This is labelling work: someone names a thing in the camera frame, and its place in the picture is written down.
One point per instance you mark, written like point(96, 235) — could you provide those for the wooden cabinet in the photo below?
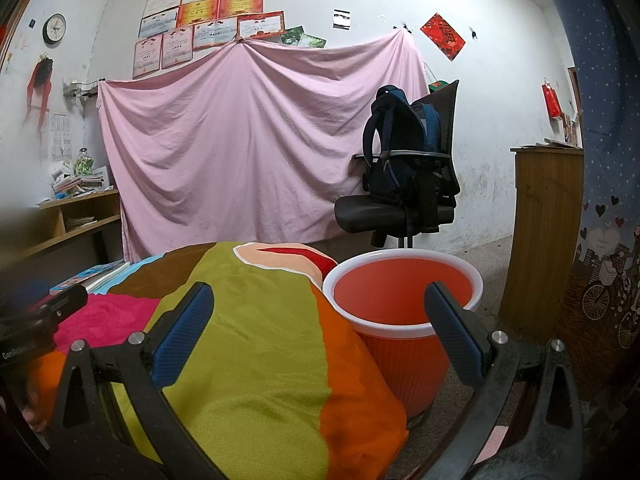
point(540, 240)

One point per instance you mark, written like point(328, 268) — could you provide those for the round wall clock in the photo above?
point(54, 28)

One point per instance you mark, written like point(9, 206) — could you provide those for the red scarf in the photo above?
point(37, 77)

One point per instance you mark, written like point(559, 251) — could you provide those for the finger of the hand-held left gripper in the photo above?
point(67, 305)

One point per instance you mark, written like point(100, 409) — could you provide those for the wooden shelf unit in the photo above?
point(90, 197)

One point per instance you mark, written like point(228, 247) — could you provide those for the dark blue backpack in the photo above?
point(400, 125)

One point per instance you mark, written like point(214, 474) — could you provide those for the group of wall certificates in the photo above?
point(210, 10)

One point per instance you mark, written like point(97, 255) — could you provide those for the stack of books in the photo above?
point(75, 184)

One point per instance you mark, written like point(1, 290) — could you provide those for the red diamond wall poster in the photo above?
point(442, 36)

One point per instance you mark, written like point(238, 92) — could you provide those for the blue patterned curtain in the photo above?
point(600, 160)

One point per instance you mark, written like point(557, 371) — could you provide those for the wall calendar sheets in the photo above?
point(61, 135)

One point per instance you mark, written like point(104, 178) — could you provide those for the green red card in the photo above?
point(437, 85)

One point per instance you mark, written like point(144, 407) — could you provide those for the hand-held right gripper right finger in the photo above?
point(452, 335)

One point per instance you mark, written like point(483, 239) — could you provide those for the pink hanging sheet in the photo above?
point(225, 150)

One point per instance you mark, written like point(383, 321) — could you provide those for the green photo prints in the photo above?
point(302, 37)

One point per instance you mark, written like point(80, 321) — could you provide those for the red hanging bag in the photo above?
point(551, 100)

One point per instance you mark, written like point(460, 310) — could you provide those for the glass candy jar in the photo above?
point(84, 162)

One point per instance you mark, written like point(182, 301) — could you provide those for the colourful patchwork blanket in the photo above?
point(260, 350)

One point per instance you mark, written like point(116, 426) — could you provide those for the black white wall sticker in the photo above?
point(341, 18)

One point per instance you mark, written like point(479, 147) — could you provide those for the person's left hand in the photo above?
point(35, 405)

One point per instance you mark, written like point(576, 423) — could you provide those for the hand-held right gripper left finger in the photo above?
point(182, 330)

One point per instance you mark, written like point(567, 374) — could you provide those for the black office chair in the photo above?
point(380, 212)

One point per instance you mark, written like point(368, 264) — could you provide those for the blue comic book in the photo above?
point(95, 276)

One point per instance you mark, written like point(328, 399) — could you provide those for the papers in shelf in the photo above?
point(80, 222)

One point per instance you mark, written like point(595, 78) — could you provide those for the orange plastic bin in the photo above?
point(400, 360)

